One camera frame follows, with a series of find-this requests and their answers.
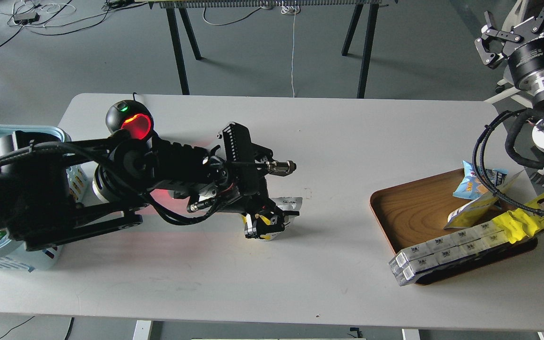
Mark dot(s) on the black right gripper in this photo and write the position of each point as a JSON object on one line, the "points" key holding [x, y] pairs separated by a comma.
{"points": [[526, 63]]}

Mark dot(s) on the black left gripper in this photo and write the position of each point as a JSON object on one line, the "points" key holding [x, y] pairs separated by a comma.
{"points": [[251, 205]]}

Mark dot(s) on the yellow nut snack pouch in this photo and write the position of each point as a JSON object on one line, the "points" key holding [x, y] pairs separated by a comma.
{"points": [[289, 203]]}

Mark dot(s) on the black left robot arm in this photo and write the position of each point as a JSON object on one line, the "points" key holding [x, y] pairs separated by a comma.
{"points": [[55, 191]]}

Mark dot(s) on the white boxed snack pack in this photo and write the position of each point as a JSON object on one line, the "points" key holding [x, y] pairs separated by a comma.
{"points": [[449, 251]]}

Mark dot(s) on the blue snack bag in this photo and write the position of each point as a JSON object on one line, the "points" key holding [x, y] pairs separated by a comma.
{"points": [[471, 187]]}

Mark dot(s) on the yellow white snack pouch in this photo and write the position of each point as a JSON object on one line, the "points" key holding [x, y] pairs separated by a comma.
{"points": [[470, 212]]}

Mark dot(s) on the yellow cartoon snack bag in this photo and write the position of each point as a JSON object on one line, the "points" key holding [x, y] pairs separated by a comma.
{"points": [[520, 224]]}

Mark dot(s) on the light blue plastic basket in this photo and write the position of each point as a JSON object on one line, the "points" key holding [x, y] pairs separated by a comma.
{"points": [[13, 254]]}

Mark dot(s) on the brown wooden tray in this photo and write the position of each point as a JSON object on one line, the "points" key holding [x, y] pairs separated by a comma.
{"points": [[416, 212]]}

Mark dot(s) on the black trestle table legs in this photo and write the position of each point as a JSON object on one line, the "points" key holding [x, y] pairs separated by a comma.
{"points": [[270, 47]]}

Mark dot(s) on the black barcode scanner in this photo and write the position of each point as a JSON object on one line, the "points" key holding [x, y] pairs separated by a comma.
{"points": [[132, 116]]}

